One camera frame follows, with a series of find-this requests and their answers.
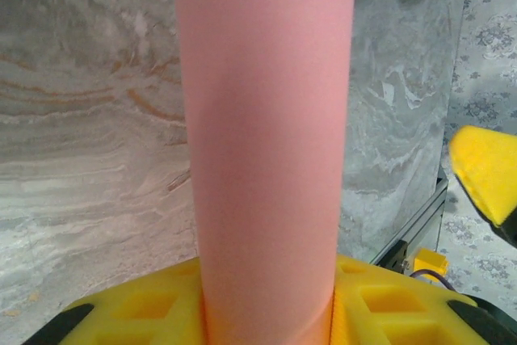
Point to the pink square paper sheet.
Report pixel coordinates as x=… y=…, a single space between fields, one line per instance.
x=262 y=119

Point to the aluminium side rail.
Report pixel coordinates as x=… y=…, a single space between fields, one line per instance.
x=420 y=211

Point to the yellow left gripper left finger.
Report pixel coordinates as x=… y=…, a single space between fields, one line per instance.
x=133 y=312

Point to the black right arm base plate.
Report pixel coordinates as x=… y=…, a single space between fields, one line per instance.
x=396 y=256

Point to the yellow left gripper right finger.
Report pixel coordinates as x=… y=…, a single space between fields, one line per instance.
x=404 y=312

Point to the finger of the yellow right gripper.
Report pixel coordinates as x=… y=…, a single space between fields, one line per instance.
x=488 y=167

